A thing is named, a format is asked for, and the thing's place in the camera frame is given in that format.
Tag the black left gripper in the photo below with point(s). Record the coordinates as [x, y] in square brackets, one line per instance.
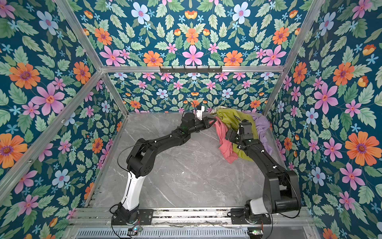
[205, 122]

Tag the aluminium frame post back right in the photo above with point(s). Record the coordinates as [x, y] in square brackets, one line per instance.
[310, 17]

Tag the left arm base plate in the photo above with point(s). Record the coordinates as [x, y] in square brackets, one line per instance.
[122, 217]

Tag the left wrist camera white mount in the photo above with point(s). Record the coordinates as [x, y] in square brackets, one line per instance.
[199, 111]

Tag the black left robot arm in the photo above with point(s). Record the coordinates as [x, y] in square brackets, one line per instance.
[141, 160]

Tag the black hook rail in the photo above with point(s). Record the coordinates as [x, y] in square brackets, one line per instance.
[188, 69]

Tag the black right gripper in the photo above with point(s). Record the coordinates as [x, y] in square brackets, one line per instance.
[233, 137]

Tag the aluminium frame beam left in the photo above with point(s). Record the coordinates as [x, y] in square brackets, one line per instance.
[13, 176]

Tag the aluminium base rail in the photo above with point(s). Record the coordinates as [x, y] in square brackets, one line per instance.
[189, 223]

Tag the aluminium frame post back left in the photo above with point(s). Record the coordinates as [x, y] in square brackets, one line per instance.
[77, 29]

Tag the pink cloth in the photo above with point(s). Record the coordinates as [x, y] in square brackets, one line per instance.
[226, 147]

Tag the aluminium frame post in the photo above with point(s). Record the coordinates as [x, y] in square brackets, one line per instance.
[310, 17]
[77, 29]

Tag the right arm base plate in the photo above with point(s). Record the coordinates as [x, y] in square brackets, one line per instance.
[241, 216]

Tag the lavender purple cloth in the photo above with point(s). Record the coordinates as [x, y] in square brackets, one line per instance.
[261, 125]

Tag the lime green cloth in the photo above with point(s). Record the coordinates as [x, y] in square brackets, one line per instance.
[232, 118]

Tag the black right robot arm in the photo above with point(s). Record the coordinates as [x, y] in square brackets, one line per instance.
[281, 192]

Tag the small black circuit board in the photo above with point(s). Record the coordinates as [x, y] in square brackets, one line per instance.
[255, 233]

